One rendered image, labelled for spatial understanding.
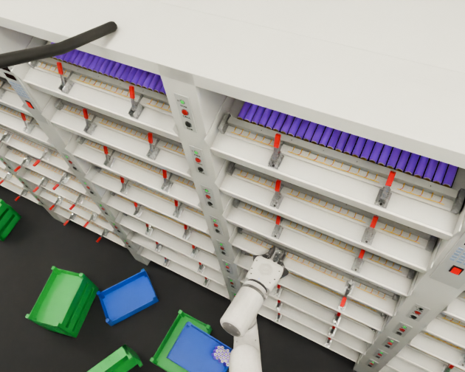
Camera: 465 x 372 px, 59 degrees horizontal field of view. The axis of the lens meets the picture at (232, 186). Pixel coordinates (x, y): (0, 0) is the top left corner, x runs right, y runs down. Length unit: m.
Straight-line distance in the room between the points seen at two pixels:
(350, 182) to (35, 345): 2.16
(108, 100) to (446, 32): 0.89
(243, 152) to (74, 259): 1.96
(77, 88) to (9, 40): 0.24
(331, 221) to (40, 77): 1.00
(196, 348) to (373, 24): 1.82
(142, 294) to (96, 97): 1.52
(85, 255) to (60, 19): 1.88
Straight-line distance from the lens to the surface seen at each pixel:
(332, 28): 1.00
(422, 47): 0.97
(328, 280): 1.50
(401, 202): 1.00
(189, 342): 2.33
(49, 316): 2.56
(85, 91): 1.34
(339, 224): 1.16
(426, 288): 1.24
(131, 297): 2.59
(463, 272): 1.11
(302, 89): 0.84
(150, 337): 2.49
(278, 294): 1.86
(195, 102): 0.97
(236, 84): 0.86
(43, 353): 2.70
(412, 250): 1.16
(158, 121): 1.17
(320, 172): 1.01
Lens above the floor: 2.32
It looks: 55 degrees down
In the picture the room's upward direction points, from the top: 10 degrees counter-clockwise
